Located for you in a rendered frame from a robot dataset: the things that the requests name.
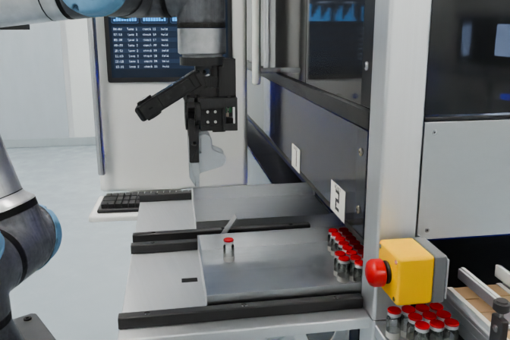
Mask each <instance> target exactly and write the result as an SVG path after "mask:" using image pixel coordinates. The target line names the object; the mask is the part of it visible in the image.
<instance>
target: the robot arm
mask: <svg viewBox="0 0 510 340"><path fill-rule="evenodd" d="M91 17H118V18H121V19H130V18H145V17H176V18H177V28H178V53H179V54H180V55H182V56H180V65H183V66H194V70H193V71H191V72H190V73H188V74H186V75H184V76H183V77H181V78H180V79H178V80H176V81H175V82H174V83H172V84H170V85H168V86H167V87H166V88H164V89H162V90H160V91H159V92H158V93H156V94H154V95H153V96H151V95H148V96H147V97H143V98H142V99H141V100H140V101H139V102H138V103H137V106H136V108H135V112H136V113H137V115H138V117H139V118H140V120H141V121H146V120H148V121H150V120H151V119H153V118H156V117H157V116H158V115H159V114H161V113H162V112H161V111H162V110H163V109H166V108H167V107H169V106H170V105H171V104H173V103H175V102H177V101H178V100H179V99H181V98H183V99H184V123H185V129H186V130H187V145H188V162H189V176H190V179H191V180H192V182H193V183H194V186H195V187H199V186H200V173H202V172H206V171H209V170H212V169H214V168H219V167H222V166H223V165H224V164H225V162H226V157H225V155H224V153H223V150H222V149H220V148H218V147H217V146H213V145H212V139H211V137H210V135H209V132H208V131H212V132H225V131H237V130H238V98H237V97H236V67H235V58H225V57H223V56H222V55H223V54H225V53H226V33H225V0H0V27H12V26H19V25H25V24H38V23H45V22H53V21H59V20H76V19H84V18H91ZM206 68H208V69H209V73H208V74H207V75H205V74H206V71H205V70H204V69H206ZM233 107H235V124H233ZM199 140H200V147H199ZM61 238H62V231H61V224H60V222H59V220H58V217H57V216H56V214H54V212H53V211H52V210H50V209H47V208H46V206H44V205H42V204H39V203H38V201H37V199H36V196H35V194H32V193H31V192H28V191H26V190H24V189H23V188H22V187H21V184H20V181H19V179H18V176H17V174H16V171H15V170H14V166H13V164H12V162H11V159H10V157H9V155H8V151H7V150H6V147H5V145H4V142H3V140H2V137H1V134H0V340H24V338H23V336H22V335H21V333H20V331H19V329H18V328H17V326H16V324H15V322H14V321H13V319H12V314H11V301H10V291H12V290H13V289H14V288H16V287H17V286H18V285H19V284H20V283H21V282H23V281H24V280H26V279H27V278H28V277H30V276H31V275H32V274H34V272H35V271H37V270H39V269H41V268H43V267H44V266H45V265H46V264H47V263H48V262H49V261H50V260H51V258H53V257H54V255H55V254H56V253H57V251H58V249H59V247H60V245H61Z"/></svg>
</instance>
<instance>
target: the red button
mask: <svg viewBox="0 0 510 340"><path fill-rule="evenodd" d="M365 276H366V279H367V281H368V283H369V285H371V286H373V287H374V288H375V287H384V286H385V284H386V281H387V271H386V266H385V263H384V262H383V261H382V260H381V259H380V258H377V259H370V260H368V261H367V263H366V267H365Z"/></svg>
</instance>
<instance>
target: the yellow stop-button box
mask: <svg viewBox="0 0 510 340"><path fill-rule="evenodd" d="M379 258H380V259H381V260H382V261H383V262H384V263H385V266H386V271H387V281H386V284H385V286H384V287H382V289H383V290H384V291H385V292H386V293H387V295H388V296H389V297H390V298H391V299H392V301H393V302H394V303H395V304H396V305H398V306H400V305H409V304H425V303H429V302H432V303H440V302H443V298H444V289H445V272H446V263H447V256H446V255H445V254H444V253H443V252H442V251H441V250H439V249H438V248H437V247H435V246H434V245H433V244H432V243H430V242H429V241H428V240H427V239H426V238H424V237H417V238H400V239H388V240H381V241H380V243H379Z"/></svg>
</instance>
